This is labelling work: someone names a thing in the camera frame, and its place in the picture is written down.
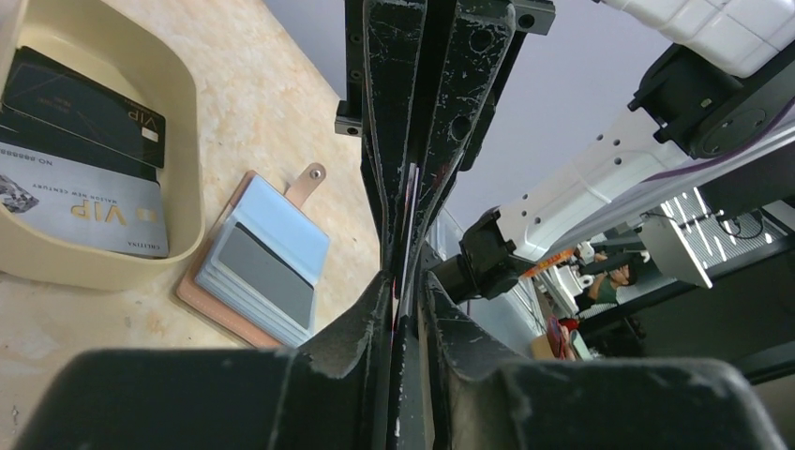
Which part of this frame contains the beige oval tray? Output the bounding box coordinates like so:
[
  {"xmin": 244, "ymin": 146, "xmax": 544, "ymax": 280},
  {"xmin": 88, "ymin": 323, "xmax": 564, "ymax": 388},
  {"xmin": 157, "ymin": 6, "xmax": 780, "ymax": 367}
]
[{"xmin": 1, "ymin": 1, "xmax": 205, "ymax": 291}]

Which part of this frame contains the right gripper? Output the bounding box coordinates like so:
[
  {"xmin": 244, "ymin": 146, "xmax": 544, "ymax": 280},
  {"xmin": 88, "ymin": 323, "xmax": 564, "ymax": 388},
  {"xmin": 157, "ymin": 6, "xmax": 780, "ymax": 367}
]
[{"xmin": 335, "ymin": 1, "xmax": 556, "ymax": 274}]

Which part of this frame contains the white card in tray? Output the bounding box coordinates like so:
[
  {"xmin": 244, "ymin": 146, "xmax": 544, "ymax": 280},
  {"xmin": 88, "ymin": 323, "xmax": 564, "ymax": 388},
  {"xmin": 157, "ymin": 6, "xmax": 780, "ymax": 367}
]
[{"xmin": 1, "ymin": 143, "xmax": 169, "ymax": 258}]

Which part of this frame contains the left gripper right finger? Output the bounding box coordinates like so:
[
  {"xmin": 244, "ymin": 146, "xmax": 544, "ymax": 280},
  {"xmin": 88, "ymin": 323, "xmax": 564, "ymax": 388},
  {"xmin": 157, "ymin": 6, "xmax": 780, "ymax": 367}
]
[{"xmin": 422, "ymin": 274, "xmax": 786, "ymax": 449}]

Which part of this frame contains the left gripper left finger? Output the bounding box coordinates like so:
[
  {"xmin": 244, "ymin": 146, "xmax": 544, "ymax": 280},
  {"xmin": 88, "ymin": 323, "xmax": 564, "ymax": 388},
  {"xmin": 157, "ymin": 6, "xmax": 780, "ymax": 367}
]
[{"xmin": 16, "ymin": 273, "xmax": 393, "ymax": 449}]

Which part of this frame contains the black card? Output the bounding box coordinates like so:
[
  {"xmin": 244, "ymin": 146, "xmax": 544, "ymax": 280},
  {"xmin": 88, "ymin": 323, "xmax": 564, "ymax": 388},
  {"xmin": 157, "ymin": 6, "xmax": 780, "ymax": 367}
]
[
  {"xmin": 1, "ymin": 47, "xmax": 167, "ymax": 181},
  {"xmin": 217, "ymin": 223, "xmax": 315, "ymax": 333}
]

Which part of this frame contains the tan leather card holder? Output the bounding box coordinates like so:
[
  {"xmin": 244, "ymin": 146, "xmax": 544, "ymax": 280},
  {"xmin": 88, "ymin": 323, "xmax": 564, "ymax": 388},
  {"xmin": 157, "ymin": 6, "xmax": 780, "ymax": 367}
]
[{"xmin": 175, "ymin": 162, "xmax": 330, "ymax": 348}]

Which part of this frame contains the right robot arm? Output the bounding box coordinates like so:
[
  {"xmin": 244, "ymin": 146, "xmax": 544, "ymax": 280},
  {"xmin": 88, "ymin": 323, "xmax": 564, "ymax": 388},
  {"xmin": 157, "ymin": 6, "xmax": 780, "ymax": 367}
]
[{"xmin": 335, "ymin": 1, "xmax": 794, "ymax": 299}]

